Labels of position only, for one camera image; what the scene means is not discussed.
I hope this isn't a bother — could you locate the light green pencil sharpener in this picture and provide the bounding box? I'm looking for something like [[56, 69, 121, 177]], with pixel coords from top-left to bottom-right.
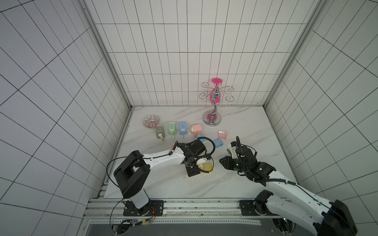
[[168, 122, 177, 138]]

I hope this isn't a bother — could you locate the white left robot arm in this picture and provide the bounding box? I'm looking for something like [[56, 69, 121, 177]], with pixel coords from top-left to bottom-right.
[[113, 138, 215, 210]]

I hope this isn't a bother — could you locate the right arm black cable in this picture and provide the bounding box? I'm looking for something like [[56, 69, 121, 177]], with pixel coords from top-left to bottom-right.
[[234, 135, 340, 213]]

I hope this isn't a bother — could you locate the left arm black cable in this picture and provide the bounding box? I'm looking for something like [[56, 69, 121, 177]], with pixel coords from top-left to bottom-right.
[[105, 136, 216, 189]]

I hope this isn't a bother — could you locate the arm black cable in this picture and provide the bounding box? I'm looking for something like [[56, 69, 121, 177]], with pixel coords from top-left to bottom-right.
[[105, 136, 216, 189], [234, 135, 340, 213]]

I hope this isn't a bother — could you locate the patterned ceramic bowl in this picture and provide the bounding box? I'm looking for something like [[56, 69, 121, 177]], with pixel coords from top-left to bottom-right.
[[142, 115, 160, 129]]

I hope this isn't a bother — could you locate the chrome jewelry stand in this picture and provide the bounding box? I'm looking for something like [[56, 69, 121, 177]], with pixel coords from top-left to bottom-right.
[[198, 78, 234, 126]]

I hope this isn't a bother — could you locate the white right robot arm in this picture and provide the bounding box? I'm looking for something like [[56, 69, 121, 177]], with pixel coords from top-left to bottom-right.
[[220, 140, 358, 236]]

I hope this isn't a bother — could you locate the clear pink tray far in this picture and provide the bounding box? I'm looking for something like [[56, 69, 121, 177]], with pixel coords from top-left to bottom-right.
[[218, 130, 227, 140]]

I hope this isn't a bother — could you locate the pink pencil sharpener far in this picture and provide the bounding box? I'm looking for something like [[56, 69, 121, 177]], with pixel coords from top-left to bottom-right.
[[191, 124, 203, 137]]

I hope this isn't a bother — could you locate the yellow pencil sharpener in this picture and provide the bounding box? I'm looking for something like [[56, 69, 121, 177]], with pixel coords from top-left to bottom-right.
[[197, 162, 213, 173]]

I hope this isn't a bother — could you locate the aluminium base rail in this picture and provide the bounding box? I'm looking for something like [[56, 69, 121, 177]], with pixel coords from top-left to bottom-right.
[[84, 198, 278, 221]]

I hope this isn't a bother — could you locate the clear blue tray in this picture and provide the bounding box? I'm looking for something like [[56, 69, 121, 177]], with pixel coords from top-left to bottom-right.
[[213, 138, 223, 148]]

